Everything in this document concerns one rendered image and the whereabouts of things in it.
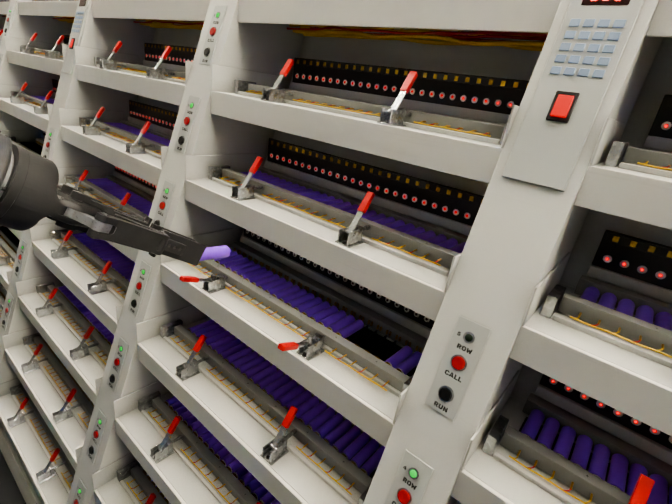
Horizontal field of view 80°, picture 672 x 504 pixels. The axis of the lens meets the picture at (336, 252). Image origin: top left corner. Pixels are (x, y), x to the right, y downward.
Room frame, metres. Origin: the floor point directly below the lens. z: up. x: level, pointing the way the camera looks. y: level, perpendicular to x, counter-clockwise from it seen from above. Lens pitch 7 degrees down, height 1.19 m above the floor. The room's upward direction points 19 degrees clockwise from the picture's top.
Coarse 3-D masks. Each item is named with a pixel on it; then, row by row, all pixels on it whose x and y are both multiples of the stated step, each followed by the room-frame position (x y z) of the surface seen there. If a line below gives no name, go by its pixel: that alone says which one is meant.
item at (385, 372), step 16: (224, 272) 0.80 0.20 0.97; (240, 288) 0.77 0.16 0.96; (256, 288) 0.75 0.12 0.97; (256, 304) 0.72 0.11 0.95; (272, 304) 0.71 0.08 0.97; (288, 320) 0.69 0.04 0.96; (304, 320) 0.67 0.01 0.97; (336, 336) 0.64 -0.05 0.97; (352, 352) 0.61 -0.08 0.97; (352, 368) 0.59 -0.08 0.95; (368, 368) 0.59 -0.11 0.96; (384, 368) 0.58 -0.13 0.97; (384, 384) 0.56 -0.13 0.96; (400, 384) 0.56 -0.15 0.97
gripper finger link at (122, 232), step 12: (96, 216) 0.38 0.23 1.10; (108, 216) 0.38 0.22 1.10; (120, 228) 0.40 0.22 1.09; (132, 228) 0.41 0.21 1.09; (144, 228) 0.43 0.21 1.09; (108, 240) 0.39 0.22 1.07; (120, 240) 0.41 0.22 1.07; (132, 240) 0.42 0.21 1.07; (144, 240) 0.43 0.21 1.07; (156, 240) 0.45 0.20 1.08; (156, 252) 0.45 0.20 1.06
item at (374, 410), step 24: (216, 240) 0.94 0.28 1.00; (168, 264) 0.84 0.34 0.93; (288, 264) 0.87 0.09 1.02; (192, 288) 0.77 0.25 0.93; (336, 288) 0.80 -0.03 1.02; (216, 312) 0.73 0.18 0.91; (240, 312) 0.71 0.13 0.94; (384, 312) 0.73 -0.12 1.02; (240, 336) 0.69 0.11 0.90; (264, 336) 0.65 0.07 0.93; (288, 336) 0.66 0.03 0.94; (288, 360) 0.62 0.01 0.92; (312, 360) 0.61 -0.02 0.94; (336, 360) 0.62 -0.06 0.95; (312, 384) 0.59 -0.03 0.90; (336, 384) 0.56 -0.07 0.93; (360, 384) 0.57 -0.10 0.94; (408, 384) 0.55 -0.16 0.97; (336, 408) 0.57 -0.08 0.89; (360, 408) 0.54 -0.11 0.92; (384, 408) 0.53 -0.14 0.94; (384, 432) 0.52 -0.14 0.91
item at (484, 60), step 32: (160, 32) 1.38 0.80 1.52; (192, 32) 1.28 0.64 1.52; (384, 64) 0.87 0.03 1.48; (416, 64) 0.83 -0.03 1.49; (448, 64) 0.79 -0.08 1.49; (480, 64) 0.76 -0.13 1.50; (512, 64) 0.73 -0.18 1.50; (640, 96) 0.62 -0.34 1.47; (640, 128) 0.61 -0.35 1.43; (384, 160) 0.82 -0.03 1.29; (480, 192) 0.71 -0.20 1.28; (608, 224) 0.60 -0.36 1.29; (640, 224) 0.58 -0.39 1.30; (576, 256) 0.61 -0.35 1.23; (640, 448) 0.52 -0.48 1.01
